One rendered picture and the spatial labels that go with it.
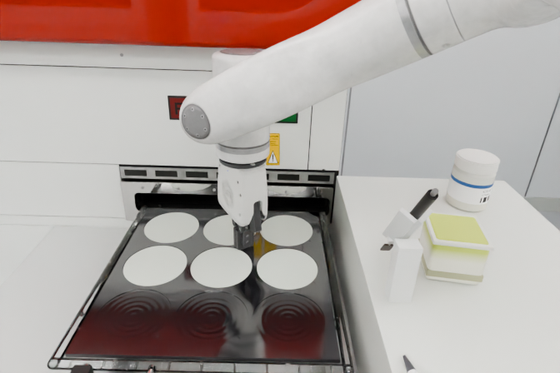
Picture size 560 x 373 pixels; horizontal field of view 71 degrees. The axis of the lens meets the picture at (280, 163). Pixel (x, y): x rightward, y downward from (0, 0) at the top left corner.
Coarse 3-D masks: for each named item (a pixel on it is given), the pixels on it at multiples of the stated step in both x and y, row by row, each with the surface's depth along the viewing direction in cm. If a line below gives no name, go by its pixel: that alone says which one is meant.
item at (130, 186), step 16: (128, 192) 82; (144, 192) 82; (160, 192) 82; (176, 192) 82; (192, 192) 82; (208, 192) 82; (272, 192) 82; (288, 192) 82; (304, 192) 82; (320, 192) 82; (128, 208) 84
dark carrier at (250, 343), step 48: (144, 240) 70; (192, 240) 71; (144, 288) 60; (192, 288) 60; (240, 288) 60; (96, 336) 51; (144, 336) 52; (192, 336) 52; (240, 336) 52; (288, 336) 52; (336, 336) 53
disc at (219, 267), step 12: (204, 252) 68; (216, 252) 68; (228, 252) 68; (240, 252) 68; (192, 264) 65; (204, 264) 65; (216, 264) 65; (228, 264) 65; (240, 264) 65; (192, 276) 62; (204, 276) 62; (216, 276) 62; (228, 276) 62; (240, 276) 63
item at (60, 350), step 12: (132, 228) 73; (120, 252) 67; (108, 264) 64; (108, 276) 62; (96, 288) 59; (84, 312) 55; (72, 324) 53; (72, 336) 51; (60, 348) 49; (48, 360) 48
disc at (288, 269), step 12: (276, 252) 68; (288, 252) 68; (300, 252) 69; (264, 264) 65; (276, 264) 66; (288, 264) 66; (300, 264) 66; (312, 264) 66; (264, 276) 63; (276, 276) 63; (288, 276) 63; (300, 276) 63; (312, 276) 63; (288, 288) 61
